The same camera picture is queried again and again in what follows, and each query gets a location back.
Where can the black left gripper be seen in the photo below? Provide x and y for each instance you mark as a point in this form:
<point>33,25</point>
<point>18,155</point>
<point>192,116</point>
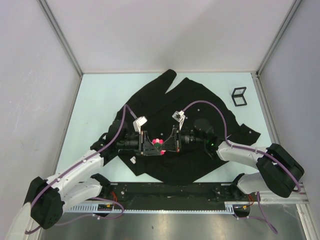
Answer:
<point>145,146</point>

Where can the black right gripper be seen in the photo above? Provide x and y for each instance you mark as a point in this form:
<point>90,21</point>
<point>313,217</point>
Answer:
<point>173,143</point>

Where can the pink flower plush brooch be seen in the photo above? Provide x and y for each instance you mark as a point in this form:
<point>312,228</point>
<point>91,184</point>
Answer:
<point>157,142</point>

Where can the black button-up shirt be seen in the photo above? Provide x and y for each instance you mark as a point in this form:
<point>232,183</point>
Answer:
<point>159,99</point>

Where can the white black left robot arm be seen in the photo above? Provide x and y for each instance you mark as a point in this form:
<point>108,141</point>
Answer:
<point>51,197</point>

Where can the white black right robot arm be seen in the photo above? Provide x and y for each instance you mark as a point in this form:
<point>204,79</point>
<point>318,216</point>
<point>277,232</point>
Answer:
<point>200,151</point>

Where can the white shirt label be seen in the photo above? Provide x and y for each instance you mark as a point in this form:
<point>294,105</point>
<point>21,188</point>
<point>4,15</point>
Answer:
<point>133,159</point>

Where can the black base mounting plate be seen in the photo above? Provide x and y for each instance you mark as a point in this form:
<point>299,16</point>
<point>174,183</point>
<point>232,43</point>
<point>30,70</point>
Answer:
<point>215,191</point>

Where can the black open display box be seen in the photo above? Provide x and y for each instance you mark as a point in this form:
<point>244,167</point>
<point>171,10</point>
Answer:
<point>238,96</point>

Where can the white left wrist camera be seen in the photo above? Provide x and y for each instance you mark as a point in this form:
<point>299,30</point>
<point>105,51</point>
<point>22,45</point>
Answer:
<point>138,123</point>

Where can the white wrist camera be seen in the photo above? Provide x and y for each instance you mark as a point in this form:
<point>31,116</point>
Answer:
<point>138,123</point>
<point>180,117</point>

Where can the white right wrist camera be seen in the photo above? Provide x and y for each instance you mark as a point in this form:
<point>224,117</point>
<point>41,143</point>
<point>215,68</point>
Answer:
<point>180,117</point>

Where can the white slotted cable duct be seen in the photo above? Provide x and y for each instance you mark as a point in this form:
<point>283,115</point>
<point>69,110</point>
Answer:
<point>178,207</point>

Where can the aluminium frame rail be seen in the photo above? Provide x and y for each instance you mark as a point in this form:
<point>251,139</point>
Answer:
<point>295,197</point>

